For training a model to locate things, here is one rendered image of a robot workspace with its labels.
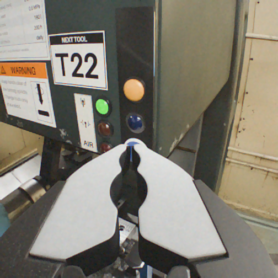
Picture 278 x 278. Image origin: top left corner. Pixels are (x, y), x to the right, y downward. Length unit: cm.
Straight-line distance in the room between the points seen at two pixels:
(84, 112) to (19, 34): 17
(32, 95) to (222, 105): 73
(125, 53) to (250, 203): 148
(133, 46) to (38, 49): 16
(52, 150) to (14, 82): 21
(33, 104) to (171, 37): 26
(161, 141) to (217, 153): 76
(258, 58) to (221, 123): 45
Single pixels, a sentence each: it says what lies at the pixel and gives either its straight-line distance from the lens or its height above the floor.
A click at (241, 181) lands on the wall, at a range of 152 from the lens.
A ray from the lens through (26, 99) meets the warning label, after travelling 42.
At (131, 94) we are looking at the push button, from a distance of 25.
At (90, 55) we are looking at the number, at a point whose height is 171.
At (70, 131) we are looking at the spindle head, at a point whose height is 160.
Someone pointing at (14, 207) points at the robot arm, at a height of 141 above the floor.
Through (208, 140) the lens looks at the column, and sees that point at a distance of 101.
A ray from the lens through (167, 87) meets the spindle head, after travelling 26.
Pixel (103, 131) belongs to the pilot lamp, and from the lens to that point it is 29.
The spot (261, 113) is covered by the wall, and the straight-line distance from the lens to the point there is 130.
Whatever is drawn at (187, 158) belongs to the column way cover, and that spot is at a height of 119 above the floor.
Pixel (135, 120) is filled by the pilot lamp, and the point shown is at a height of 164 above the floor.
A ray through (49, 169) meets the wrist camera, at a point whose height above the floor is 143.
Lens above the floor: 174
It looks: 28 degrees down
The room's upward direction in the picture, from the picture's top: 1 degrees counter-clockwise
